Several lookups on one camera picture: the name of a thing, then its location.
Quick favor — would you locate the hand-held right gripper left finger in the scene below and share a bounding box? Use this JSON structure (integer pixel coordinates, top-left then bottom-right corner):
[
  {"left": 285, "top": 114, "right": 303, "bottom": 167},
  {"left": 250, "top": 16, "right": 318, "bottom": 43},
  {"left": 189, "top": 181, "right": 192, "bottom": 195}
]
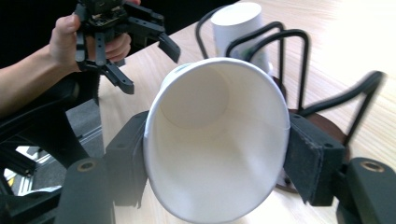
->
[{"left": 104, "top": 109, "right": 150, "bottom": 209}]

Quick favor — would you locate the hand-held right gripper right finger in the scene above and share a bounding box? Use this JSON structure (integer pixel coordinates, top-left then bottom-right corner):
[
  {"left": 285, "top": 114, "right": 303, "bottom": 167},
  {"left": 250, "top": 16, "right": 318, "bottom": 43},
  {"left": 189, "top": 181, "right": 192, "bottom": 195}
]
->
[{"left": 283, "top": 112, "right": 347, "bottom": 207}]

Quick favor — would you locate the dark brown wire cup holder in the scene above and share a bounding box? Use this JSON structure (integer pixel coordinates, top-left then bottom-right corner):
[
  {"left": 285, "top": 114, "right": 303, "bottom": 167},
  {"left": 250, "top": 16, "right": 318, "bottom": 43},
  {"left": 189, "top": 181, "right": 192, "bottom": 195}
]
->
[{"left": 194, "top": 4, "right": 388, "bottom": 194}]

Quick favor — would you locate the white paper cup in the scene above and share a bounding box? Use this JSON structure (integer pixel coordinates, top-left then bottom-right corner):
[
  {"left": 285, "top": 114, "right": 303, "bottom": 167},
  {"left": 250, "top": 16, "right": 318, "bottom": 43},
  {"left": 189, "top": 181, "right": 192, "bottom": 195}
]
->
[
  {"left": 142, "top": 56, "right": 291, "bottom": 224},
  {"left": 210, "top": 1, "right": 273, "bottom": 77}
]

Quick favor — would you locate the black chair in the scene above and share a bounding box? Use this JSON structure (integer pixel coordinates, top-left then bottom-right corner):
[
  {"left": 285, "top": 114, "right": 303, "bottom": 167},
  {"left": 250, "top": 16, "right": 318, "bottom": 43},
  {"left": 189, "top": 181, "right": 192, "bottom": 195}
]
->
[{"left": 0, "top": 71, "right": 106, "bottom": 224}]

